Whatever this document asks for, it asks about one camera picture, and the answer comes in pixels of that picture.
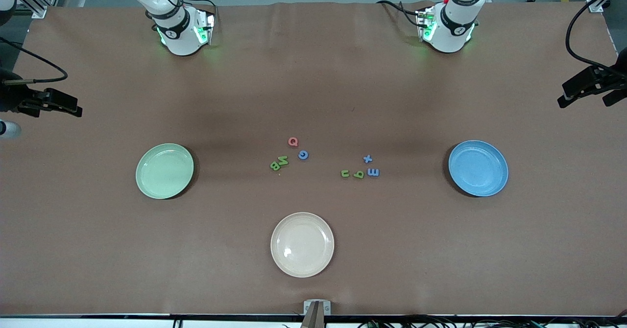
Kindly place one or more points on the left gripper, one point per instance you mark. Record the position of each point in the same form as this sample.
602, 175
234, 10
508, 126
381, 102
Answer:
609, 78

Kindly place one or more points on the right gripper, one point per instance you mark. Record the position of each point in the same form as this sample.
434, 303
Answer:
11, 98

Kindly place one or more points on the green foam letter B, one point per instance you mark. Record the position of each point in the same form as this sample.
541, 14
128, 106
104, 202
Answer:
275, 166

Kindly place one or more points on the green foam letter N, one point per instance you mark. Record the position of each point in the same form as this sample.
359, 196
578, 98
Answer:
283, 161

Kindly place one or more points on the blue foam letter m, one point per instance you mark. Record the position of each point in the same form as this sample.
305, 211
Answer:
373, 172

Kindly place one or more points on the blue foam letter x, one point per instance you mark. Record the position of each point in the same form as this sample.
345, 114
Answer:
367, 158

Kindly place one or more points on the red foam letter Q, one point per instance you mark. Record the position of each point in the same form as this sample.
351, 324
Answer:
293, 142

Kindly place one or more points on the blue foam letter G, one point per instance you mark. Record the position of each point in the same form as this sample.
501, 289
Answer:
300, 155

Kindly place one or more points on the green foam letter q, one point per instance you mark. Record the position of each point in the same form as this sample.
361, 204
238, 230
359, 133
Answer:
359, 175

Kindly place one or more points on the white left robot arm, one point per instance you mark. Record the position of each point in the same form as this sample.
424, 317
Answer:
453, 29

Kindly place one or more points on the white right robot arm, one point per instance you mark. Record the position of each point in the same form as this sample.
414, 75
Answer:
181, 39

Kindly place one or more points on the green plate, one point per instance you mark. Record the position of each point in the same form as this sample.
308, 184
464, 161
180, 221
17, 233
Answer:
164, 171

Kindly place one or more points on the blue plate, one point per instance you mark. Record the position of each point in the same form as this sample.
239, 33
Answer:
477, 169

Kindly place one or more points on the brown table mat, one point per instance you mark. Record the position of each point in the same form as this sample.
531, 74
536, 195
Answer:
98, 249

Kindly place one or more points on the black table edge trim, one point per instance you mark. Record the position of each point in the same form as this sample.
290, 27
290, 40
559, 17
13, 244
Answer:
147, 315

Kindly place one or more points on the beige plate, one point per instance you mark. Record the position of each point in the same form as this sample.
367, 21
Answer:
302, 245

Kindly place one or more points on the metal right arm base bracket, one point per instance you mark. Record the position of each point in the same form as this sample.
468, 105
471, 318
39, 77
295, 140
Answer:
205, 27

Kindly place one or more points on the metal left arm base bracket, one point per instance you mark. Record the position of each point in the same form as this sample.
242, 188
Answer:
423, 24

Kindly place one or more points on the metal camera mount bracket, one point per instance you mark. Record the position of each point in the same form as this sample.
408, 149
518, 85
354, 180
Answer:
317, 311

